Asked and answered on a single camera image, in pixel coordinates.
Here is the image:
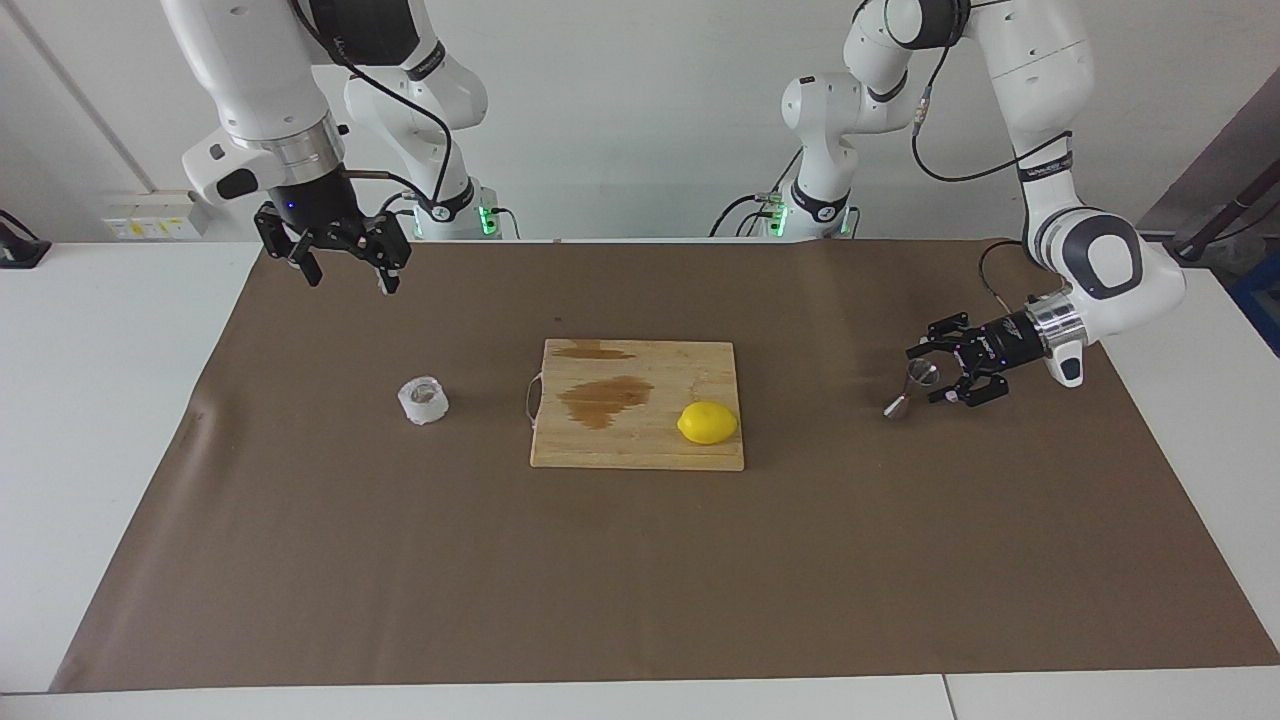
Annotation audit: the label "blue box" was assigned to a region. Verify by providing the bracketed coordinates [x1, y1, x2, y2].
[1228, 250, 1280, 356]

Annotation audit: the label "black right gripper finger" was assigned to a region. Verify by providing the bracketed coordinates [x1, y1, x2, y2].
[255, 203, 323, 288]
[350, 215, 413, 295]

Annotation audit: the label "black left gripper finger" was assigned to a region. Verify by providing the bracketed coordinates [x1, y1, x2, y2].
[928, 362, 1009, 406]
[906, 313, 986, 358]

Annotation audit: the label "wooden cutting board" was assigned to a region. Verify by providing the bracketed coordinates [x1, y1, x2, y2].
[529, 339, 746, 472]

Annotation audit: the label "white wall socket box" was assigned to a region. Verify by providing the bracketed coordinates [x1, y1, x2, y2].
[100, 190, 211, 241]

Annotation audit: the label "yellow lemon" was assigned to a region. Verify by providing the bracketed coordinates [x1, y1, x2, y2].
[677, 401, 740, 446]

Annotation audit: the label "black left base cables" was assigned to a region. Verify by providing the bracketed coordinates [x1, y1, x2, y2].
[710, 150, 806, 238]

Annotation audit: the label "metal double jigger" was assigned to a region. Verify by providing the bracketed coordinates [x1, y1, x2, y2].
[883, 360, 941, 421]

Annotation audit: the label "brown paper table mat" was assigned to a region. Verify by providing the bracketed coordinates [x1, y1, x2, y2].
[50, 238, 1280, 693]

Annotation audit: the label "dark metal pole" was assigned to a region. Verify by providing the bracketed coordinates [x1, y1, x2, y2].
[1165, 165, 1280, 266]

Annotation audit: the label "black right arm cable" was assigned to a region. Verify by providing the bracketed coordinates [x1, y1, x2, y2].
[288, 0, 456, 206]

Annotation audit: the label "black clamp base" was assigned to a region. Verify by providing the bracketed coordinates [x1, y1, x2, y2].
[0, 210, 51, 269]

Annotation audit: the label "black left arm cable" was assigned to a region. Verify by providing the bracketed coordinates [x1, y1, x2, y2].
[910, 45, 1073, 306]

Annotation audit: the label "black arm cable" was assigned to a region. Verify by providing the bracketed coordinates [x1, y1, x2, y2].
[910, 45, 1073, 306]
[288, 0, 456, 206]

